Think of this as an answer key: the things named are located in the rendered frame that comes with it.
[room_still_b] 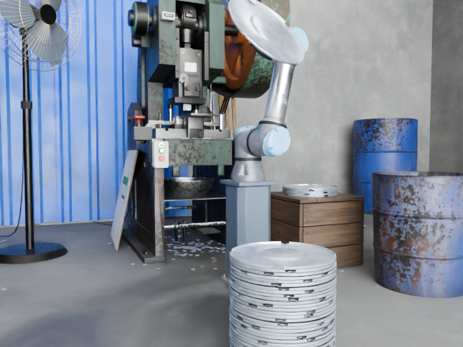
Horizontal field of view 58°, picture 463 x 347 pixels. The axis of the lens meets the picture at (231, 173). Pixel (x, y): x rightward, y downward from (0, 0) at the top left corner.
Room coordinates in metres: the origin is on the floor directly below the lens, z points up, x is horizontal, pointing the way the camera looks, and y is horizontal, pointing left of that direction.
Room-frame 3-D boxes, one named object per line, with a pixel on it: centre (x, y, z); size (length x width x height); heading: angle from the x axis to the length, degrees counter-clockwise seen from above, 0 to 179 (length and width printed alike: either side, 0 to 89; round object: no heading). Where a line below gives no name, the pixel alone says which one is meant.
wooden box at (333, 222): (2.20, -0.42, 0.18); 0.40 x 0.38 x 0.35; 23
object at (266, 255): (1.14, -0.14, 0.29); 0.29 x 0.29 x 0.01
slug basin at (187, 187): (2.53, 0.27, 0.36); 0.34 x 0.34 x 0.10
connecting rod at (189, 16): (2.53, 0.27, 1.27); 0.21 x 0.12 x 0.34; 23
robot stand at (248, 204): (1.81, -0.07, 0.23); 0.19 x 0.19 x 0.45; 27
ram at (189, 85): (2.49, 0.25, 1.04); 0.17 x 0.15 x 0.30; 23
